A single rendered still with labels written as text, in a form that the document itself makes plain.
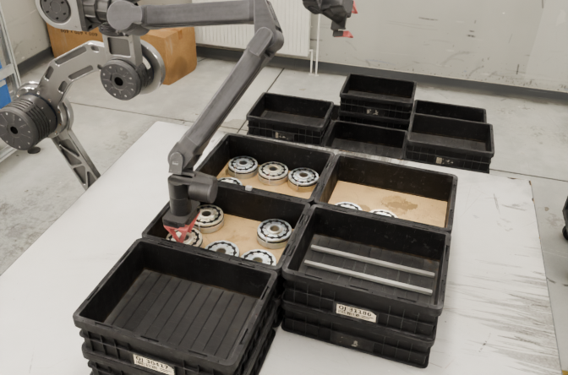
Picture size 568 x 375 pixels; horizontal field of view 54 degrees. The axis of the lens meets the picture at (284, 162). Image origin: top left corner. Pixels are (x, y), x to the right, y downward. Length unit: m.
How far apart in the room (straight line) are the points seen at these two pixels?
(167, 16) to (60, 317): 0.88
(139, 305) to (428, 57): 3.57
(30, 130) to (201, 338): 1.13
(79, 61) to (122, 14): 0.65
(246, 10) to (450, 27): 3.27
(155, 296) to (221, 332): 0.22
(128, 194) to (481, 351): 1.29
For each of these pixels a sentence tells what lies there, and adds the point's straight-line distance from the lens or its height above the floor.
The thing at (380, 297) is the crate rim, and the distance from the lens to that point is 1.38.
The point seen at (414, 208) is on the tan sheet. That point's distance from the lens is 1.83.
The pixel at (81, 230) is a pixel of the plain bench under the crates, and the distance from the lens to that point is 1.98.
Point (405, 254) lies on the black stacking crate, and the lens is 1.65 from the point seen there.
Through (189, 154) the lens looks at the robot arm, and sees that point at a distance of 1.43.
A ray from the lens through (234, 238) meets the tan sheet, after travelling 1.66.
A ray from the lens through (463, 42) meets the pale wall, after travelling 4.59.
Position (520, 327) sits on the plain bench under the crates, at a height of 0.70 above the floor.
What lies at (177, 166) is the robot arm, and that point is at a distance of 1.43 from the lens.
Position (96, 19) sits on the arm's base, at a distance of 1.58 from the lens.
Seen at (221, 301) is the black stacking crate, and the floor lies 0.83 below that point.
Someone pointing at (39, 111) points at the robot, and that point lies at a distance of 2.26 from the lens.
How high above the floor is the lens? 1.91
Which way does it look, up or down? 33 degrees down
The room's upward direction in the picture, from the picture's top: 1 degrees clockwise
